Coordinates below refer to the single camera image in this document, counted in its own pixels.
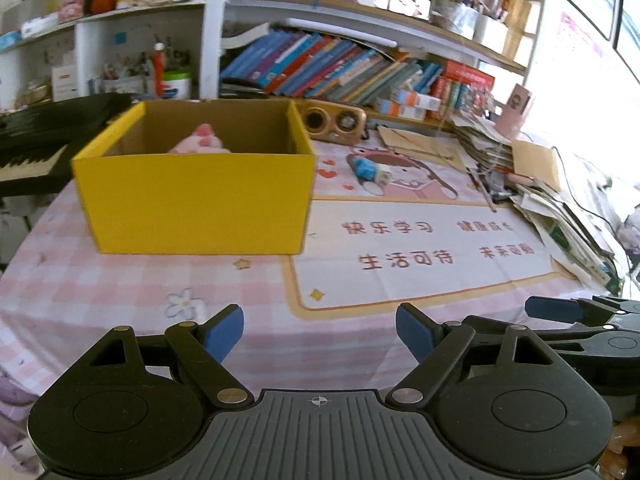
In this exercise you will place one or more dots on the orange white medicine box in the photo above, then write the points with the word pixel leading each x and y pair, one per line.
pixel 417 100

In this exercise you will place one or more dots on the pink checkered table mat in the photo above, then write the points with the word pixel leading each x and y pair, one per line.
pixel 321 319

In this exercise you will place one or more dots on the blue wrapper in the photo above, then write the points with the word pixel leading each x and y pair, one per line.
pixel 364 169

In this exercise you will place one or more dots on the brown paper envelope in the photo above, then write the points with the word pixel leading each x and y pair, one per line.
pixel 535 162

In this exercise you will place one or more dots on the white bookshelf unit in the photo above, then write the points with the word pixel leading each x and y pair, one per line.
pixel 58 50

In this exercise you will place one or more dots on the row of leaning books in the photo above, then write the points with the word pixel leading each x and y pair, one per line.
pixel 300 64

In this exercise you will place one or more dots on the brown retro radio speaker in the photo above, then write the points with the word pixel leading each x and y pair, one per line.
pixel 332 122

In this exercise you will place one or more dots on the person's right hand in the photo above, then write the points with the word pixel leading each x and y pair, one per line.
pixel 614 463

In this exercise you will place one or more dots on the red pen bottle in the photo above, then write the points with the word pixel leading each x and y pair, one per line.
pixel 159 67

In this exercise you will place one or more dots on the pink plush paw toy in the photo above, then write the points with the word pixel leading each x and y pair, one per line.
pixel 202 140

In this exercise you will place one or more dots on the black electronic keyboard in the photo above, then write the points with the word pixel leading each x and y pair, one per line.
pixel 38 144

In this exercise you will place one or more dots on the pile of papers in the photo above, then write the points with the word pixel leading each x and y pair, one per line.
pixel 588 229

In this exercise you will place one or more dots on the white green lidded jar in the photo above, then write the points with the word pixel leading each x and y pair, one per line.
pixel 177 85

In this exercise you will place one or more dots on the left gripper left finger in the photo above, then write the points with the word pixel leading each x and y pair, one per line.
pixel 200 350

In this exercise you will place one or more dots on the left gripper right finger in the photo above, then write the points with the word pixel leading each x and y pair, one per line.
pixel 439 350

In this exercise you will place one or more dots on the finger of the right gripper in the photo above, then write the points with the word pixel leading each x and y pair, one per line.
pixel 599 310
pixel 574 333

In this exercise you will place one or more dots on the white charger plug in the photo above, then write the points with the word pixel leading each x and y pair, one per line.
pixel 383 175

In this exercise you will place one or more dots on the yellow cardboard box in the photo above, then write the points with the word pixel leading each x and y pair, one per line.
pixel 140 199

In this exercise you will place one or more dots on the flat cardboard sheets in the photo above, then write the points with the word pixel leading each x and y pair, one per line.
pixel 444 151

